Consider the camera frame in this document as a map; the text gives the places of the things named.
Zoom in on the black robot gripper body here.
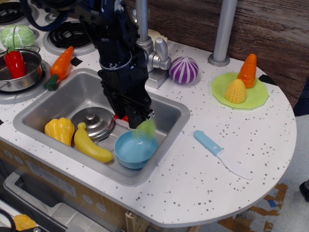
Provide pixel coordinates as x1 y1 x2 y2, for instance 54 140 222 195
98 57 152 120

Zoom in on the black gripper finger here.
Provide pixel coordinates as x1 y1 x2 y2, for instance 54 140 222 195
143 109 155 120
126 103 144 129

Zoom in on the green toy broccoli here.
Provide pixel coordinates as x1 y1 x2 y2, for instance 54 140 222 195
133 119 156 139

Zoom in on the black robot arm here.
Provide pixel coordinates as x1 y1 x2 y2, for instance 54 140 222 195
20 0 154 129

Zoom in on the blue plastic bowl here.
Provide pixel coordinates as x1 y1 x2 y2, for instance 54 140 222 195
114 130 158 169

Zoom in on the red toy cheese wedge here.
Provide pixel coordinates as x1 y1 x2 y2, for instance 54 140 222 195
113 115 130 129

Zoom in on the silver toy faucet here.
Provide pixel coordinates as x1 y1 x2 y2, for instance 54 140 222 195
131 0 171 89

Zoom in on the silver pot lid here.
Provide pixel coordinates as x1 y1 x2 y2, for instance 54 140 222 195
71 107 115 141

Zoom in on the purple striped toy onion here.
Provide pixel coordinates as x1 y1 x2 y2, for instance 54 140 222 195
169 57 199 84

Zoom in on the cream toy food piece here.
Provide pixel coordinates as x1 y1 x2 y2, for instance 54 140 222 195
148 29 168 44

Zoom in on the yellow toy banana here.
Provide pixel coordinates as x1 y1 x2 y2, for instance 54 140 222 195
74 122 113 163

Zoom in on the orange toy carrot green stem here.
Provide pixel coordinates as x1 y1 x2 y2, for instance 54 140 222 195
45 46 74 91

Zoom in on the yellow toy squash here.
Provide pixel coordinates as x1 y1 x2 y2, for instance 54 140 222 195
44 117 75 146

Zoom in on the black coil stove burner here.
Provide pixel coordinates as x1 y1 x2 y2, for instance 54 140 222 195
43 21 96 57

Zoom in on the silver metal sink basin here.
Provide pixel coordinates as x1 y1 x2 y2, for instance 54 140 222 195
13 68 190 186

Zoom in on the yellow toy corn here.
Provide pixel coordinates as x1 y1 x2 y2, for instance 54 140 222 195
225 78 247 104

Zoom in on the grey vertical pole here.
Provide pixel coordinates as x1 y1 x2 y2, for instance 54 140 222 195
208 0 238 67

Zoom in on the silver metal pot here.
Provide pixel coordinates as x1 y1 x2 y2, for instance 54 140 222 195
0 48 43 92

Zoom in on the grey stove knob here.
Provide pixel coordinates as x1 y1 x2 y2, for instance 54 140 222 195
45 13 59 24

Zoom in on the orange toy carrot on plate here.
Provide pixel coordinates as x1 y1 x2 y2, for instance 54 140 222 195
237 53 257 88

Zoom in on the light green plate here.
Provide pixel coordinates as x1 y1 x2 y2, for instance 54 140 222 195
211 72 268 109

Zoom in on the red toy pepper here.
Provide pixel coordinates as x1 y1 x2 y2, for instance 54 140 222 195
4 47 26 79

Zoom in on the green toy cabbage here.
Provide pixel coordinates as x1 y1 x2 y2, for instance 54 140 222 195
0 25 35 48

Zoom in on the black coil rear burner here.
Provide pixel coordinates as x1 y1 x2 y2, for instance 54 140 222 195
0 1 30 28

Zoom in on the yellow toy in oven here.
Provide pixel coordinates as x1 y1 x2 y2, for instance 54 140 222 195
13 214 37 231

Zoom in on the blue handled toy knife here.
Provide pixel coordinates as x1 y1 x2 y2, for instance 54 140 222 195
194 130 253 180

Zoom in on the grey oven door handle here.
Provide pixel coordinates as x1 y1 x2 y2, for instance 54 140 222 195
3 172 73 232

